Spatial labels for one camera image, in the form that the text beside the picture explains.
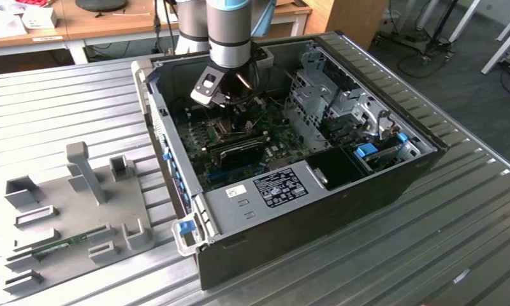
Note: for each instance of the metal locking lever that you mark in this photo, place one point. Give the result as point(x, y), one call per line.
point(264, 117)

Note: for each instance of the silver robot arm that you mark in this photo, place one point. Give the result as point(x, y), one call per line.
point(228, 36)

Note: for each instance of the CPU socket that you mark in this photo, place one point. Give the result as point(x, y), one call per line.
point(216, 129)

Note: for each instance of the green RAM stick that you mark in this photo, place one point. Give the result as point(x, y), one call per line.
point(237, 144)
point(68, 241)

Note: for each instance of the silver metal drive cage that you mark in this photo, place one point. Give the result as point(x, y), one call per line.
point(311, 95)

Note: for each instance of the green motherboard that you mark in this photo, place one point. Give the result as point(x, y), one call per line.
point(280, 140)

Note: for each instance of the black graphics card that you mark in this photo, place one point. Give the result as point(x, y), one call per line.
point(243, 157)

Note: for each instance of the blue plastic clip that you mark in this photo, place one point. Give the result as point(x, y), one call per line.
point(167, 157)
point(403, 137)

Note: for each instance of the wooden cabinet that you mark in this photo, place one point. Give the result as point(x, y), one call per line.
point(348, 19)

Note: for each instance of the wooden desk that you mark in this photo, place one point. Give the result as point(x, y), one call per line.
point(111, 22)

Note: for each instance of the hard disk in blue carrier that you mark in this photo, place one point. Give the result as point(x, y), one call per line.
point(368, 150)

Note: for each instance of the black round pad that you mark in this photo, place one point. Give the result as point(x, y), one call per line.
point(101, 4)

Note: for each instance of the grey power supply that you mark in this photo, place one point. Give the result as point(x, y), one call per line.
point(229, 220)

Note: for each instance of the blue case latch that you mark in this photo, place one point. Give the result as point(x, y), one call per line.
point(185, 227)

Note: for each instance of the black PC case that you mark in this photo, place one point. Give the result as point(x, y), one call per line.
point(323, 223)

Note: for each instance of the black wheeled stand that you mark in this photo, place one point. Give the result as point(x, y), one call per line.
point(433, 48)

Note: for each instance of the white cardboard box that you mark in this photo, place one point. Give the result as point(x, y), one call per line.
point(40, 17)

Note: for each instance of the grey parts rack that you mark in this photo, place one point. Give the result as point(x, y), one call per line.
point(80, 216)

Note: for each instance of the white plastic bag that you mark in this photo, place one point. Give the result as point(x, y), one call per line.
point(1, 25)

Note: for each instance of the white table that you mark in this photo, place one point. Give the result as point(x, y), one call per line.
point(505, 50)

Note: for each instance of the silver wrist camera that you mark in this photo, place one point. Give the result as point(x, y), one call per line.
point(209, 79)
point(265, 59)

